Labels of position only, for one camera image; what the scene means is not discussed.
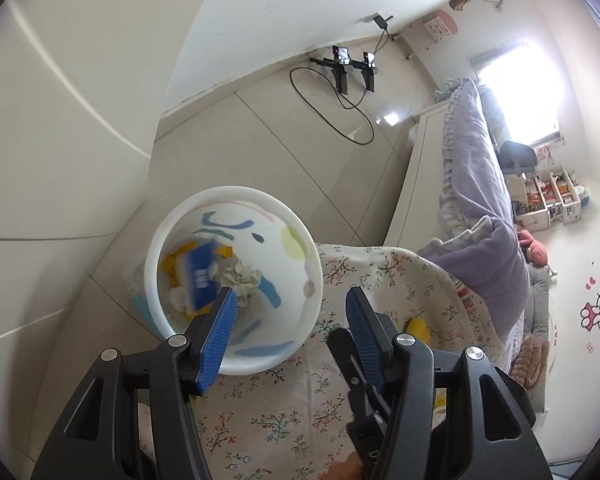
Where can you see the black device stand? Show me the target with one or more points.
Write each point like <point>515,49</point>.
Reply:
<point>344,67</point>

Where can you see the person's right hand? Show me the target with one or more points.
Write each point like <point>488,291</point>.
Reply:
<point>345,467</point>

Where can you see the purple folded quilt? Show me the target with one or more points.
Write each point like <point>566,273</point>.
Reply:
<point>490,265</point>

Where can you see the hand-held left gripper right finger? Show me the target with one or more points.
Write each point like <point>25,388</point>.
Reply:
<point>362,332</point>

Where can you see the black wall plug adapter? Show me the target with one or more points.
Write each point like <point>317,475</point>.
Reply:
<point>380,21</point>

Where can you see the floral printed blanket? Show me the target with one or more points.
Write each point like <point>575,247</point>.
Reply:
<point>280,410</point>

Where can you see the purple ruffled bedspread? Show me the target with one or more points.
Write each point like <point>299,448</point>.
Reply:
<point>472,160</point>

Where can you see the crumpled white tissue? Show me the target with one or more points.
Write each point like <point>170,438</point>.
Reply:
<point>241,277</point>

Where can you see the yellow snack wrapper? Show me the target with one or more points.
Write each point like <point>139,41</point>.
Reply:
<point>419,330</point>

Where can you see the blue snack packet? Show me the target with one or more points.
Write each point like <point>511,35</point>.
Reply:
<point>200,275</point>

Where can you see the grey cushion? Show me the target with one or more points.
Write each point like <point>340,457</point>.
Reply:
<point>539,300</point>

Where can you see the white storage shelf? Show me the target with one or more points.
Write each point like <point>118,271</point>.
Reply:
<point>545,200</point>

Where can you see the bright window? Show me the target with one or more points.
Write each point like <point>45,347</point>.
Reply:
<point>525,95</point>

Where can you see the white bed frame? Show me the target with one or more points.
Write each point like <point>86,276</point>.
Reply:
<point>415,185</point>

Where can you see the white printed plastic bucket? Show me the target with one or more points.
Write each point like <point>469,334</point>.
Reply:
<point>285,240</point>

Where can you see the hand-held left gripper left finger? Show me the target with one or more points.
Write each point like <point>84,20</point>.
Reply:
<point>219,332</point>

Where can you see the pink plush toy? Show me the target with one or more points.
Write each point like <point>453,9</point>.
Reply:
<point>532,250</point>

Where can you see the brown fluffy cushion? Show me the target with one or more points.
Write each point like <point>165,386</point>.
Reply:
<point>530,360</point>

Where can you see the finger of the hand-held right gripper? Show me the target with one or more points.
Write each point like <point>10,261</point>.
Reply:
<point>345,355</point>

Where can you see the pink wall poster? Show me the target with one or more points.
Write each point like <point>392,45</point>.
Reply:
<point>440,26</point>

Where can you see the white wardrobe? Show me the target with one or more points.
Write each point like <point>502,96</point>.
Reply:
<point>55,135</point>

